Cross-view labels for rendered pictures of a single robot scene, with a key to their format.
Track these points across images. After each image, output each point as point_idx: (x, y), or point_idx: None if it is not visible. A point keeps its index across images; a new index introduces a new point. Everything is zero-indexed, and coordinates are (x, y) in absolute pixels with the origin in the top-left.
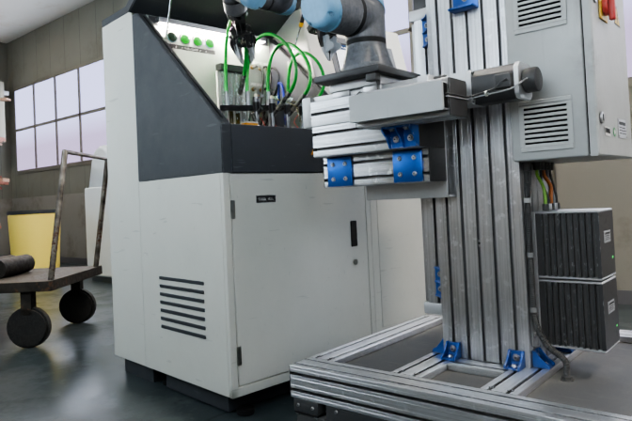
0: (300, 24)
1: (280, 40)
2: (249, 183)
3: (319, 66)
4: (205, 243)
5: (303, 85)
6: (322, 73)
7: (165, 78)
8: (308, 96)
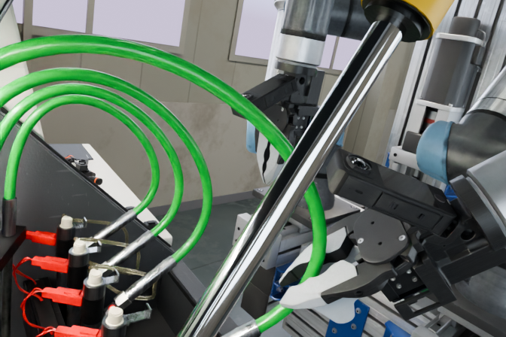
0: None
1: (174, 124)
2: None
3: (151, 150)
4: None
5: (20, 159)
6: (156, 168)
7: None
8: (41, 189)
